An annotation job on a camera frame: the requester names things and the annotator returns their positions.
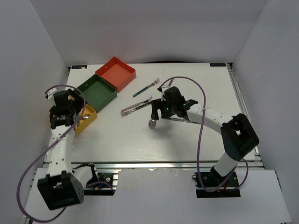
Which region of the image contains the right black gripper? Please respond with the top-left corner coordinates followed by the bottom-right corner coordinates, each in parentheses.
top-left (151, 98), bottom-right (176, 120)

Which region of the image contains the pink handled fork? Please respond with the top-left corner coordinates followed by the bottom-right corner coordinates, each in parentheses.
top-left (121, 96), bottom-right (153, 112)

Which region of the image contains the pink handled spoon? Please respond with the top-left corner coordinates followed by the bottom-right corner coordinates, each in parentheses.
top-left (148, 119), bottom-right (157, 130)

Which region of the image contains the teal handled knife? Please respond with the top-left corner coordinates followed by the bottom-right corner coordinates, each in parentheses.
top-left (163, 118), bottom-right (190, 123)

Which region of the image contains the teal handled fork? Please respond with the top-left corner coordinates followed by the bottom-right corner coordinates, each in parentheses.
top-left (132, 78), bottom-right (160, 98)

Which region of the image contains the black handled fork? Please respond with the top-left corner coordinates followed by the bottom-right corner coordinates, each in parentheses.
top-left (120, 101), bottom-right (152, 118)

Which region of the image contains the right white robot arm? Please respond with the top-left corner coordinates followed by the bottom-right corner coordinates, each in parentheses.
top-left (149, 86), bottom-right (259, 186)

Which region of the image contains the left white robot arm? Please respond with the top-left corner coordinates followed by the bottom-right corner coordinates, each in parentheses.
top-left (37, 87), bottom-right (99, 210)

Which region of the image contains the yellow square container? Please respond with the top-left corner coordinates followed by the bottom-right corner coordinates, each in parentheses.
top-left (49, 104), bottom-right (98, 136)

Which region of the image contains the green square container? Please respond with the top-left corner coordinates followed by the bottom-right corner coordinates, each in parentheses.
top-left (78, 74), bottom-right (117, 113)

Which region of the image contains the red square container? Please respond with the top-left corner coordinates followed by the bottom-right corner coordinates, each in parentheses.
top-left (95, 57), bottom-right (136, 92)

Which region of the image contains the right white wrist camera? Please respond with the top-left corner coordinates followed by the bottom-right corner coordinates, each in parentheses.
top-left (157, 86), bottom-right (169, 102)

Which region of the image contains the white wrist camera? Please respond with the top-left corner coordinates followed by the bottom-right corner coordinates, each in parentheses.
top-left (44, 88), bottom-right (70, 100)
top-left (157, 86), bottom-right (169, 102)

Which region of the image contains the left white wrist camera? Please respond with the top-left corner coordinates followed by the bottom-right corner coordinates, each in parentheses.
top-left (44, 88), bottom-right (70, 100)

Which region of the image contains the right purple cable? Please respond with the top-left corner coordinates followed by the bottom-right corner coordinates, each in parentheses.
top-left (157, 76), bottom-right (249, 193)

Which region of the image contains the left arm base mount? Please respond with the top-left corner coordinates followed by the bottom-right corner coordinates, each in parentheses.
top-left (72, 162), bottom-right (115, 196)

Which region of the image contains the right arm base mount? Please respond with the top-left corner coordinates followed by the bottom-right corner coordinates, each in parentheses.
top-left (192, 171), bottom-right (241, 198)

